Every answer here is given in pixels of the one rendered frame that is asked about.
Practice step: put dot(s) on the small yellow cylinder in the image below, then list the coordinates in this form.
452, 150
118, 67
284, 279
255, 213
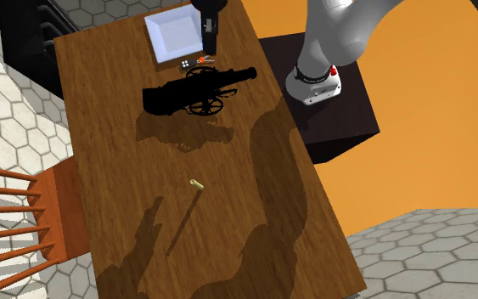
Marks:
196, 184

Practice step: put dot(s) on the black cabinet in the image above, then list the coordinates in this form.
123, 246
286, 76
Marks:
23, 37

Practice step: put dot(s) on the orange wooden chair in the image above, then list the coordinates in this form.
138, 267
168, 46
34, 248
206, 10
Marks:
62, 211

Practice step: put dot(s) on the brown wooden table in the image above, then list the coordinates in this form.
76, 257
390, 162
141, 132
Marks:
131, 165

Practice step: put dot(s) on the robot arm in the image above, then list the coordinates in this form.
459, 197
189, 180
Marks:
334, 37

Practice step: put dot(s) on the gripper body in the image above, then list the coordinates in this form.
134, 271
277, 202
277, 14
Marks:
209, 29

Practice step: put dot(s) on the dark robot stand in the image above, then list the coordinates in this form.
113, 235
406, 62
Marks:
338, 120

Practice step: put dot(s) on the black key fob with keys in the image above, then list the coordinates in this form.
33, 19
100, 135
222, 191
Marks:
186, 64

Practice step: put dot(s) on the black cannon model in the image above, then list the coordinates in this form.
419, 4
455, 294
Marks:
180, 93

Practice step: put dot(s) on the white square dish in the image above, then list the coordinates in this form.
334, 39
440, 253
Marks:
176, 33

